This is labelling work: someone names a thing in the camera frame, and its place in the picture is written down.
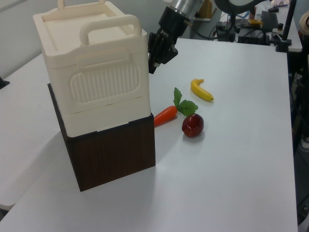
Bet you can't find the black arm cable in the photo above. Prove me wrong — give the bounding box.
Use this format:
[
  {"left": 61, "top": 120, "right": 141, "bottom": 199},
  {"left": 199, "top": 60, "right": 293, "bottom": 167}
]
[{"left": 184, "top": 18, "right": 219, "bottom": 41}]

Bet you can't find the red toy apple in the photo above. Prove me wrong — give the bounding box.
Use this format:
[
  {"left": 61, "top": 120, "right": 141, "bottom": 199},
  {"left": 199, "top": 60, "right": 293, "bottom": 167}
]
[{"left": 182, "top": 113, "right": 205, "bottom": 138}]

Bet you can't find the yellow wooden panel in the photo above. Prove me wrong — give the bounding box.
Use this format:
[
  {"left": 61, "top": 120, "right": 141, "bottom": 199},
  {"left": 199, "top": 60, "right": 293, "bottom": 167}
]
[{"left": 194, "top": 0, "right": 215, "bottom": 21}]

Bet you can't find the black equipment block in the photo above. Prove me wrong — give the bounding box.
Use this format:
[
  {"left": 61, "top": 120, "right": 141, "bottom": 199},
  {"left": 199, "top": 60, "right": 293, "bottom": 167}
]
[{"left": 215, "top": 21, "right": 237, "bottom": 43}]

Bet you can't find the cream cabinet door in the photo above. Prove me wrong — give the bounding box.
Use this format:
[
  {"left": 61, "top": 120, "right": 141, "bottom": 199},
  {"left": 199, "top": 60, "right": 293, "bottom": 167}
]
[{"left": 146, "top": 36, "right": 151, "bottom": 97}]

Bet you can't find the black electronics box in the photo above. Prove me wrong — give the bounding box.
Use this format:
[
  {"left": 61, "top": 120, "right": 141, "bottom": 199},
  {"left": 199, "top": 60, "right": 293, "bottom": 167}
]
[{"left": 238, "top": 28, "right": 270, "bottom": 45}]

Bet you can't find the orange toy carrot with leaves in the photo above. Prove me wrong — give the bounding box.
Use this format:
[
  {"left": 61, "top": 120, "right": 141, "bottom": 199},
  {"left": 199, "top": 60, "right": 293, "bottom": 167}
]
[{"left": 154, "top": 87, "right": 199, "bottom": 128}]

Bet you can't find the yellow toy banana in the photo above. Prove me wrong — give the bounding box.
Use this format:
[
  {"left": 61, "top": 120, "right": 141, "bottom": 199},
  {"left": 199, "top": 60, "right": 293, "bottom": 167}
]
[{"left": 190, "top": 78, "right": 215, "bottom": 102}]

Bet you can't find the dark brown wooden drawer box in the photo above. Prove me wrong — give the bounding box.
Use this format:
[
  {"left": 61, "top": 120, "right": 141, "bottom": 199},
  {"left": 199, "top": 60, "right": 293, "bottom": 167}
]
[{"left": 47, "top": 83, "right": 156, "bottom": 192}]

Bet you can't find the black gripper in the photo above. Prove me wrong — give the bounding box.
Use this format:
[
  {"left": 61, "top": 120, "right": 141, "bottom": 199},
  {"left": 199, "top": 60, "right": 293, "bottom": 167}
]
[{"left": 147, "top": 6, "right": 194, "bottom": 74}]

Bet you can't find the cream plastic cabinet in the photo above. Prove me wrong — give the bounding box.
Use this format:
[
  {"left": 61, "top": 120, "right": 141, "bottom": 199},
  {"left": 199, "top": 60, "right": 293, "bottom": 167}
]
[{"left": 32, "top": 0, "right": 151, "bottom": 138}]

